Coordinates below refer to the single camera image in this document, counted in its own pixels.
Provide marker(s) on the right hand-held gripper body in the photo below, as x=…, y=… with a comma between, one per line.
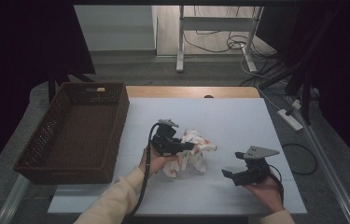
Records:
x=255, y=174

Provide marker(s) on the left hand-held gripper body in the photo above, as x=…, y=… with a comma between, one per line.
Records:
x=165, y=141

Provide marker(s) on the white patterned baby pants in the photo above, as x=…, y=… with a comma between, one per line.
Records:
x=194, y=158

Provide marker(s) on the brown wicker basket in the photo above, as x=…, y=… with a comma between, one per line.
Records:
x=79, y=137

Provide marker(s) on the person's left hand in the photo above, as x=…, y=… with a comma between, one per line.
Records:
x=155, y=163

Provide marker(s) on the person's right hand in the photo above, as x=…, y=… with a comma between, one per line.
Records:
x=269, y=194

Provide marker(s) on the white power strip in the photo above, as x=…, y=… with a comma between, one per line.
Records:
x=290, y=119

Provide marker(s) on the dark curtain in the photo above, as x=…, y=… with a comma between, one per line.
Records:
x=343, y=62
x=7, y=62

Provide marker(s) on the white desk frame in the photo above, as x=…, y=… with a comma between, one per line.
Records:
x=180, y=46

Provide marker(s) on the white wall panel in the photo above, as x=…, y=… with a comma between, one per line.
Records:
x=113, y=28

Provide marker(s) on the black horizontal frame bar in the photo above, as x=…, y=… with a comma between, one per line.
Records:
x=194, y=2

